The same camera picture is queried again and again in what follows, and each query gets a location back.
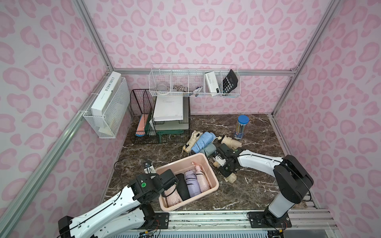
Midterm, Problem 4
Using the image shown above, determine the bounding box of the cream umbrella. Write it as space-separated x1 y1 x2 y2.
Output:
217 135 242 150
180 131 203 156

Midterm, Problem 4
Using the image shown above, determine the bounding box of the pink plastic storage box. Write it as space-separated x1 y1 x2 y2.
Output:
155 153 219 212

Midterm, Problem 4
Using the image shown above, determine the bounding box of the black umbrella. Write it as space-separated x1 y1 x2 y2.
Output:
176 174 190 201

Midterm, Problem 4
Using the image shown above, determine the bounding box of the purple umbrella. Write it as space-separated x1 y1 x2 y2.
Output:
185 170 201 197

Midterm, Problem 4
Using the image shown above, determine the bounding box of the blue umbrella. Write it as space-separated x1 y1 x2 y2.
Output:
191 132 216 154

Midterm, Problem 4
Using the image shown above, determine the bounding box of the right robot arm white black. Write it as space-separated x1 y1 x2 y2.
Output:
213 144 314 224

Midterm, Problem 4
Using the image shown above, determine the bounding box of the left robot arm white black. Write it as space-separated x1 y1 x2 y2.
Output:
58 170 178 238

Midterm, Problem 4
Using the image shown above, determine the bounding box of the mint green folded umbrella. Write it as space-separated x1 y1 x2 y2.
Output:
200 143 216 157

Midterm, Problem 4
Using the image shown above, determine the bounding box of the small white box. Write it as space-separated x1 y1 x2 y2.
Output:
205 71 220 96

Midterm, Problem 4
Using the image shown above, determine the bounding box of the long white box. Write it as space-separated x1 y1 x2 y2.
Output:
90 71 122 117

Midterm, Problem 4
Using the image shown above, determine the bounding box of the blue lid pencil jar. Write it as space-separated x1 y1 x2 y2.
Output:
234 115 250 140

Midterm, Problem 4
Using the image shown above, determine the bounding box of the green document tray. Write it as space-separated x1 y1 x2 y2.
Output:
149 120 190 143

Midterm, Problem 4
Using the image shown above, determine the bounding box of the white paper stack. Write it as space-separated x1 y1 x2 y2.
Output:
153 96 184 122

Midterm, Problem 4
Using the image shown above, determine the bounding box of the black calculator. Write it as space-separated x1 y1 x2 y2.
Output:
222 69 239 96

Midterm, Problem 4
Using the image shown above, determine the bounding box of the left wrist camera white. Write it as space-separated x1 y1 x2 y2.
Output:
144 162 156 174

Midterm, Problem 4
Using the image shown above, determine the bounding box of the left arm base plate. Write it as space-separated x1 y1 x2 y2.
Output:
133 212 169 231

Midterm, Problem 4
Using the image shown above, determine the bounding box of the black wire file rack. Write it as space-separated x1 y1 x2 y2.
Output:
130 89 191 144

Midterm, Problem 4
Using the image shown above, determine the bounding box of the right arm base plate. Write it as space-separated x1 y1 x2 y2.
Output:
247 210 292 229

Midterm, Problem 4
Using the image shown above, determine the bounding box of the white wire wall basket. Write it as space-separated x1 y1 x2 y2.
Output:
148 63 241 98

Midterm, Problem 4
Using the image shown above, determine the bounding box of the white wire side basket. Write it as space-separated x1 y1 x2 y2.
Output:
83 77 130 139

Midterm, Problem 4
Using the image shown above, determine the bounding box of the aluminium front rail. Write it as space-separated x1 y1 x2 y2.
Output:
80 208 337 238

